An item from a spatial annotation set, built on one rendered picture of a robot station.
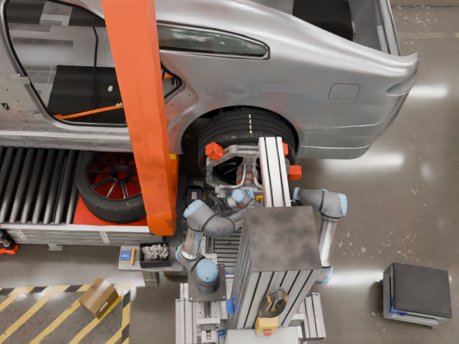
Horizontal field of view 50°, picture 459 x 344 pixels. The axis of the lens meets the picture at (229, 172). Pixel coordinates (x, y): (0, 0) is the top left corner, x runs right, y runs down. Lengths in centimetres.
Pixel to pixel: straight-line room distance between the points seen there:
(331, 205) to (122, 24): 146
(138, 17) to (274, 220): 87
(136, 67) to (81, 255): 226
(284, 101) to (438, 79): 275
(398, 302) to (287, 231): 200
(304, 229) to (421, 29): 437
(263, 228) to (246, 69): 122
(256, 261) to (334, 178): 272
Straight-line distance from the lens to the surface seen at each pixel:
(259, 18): 272
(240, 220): 254
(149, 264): 333
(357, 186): 438
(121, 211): 355
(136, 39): 191
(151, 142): 242
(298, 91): 290
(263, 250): 173
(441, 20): 612
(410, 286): 375
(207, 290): 289
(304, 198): 271
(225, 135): 305
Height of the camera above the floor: 362
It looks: 59 degrees down
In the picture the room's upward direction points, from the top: 6 degrees clockwise
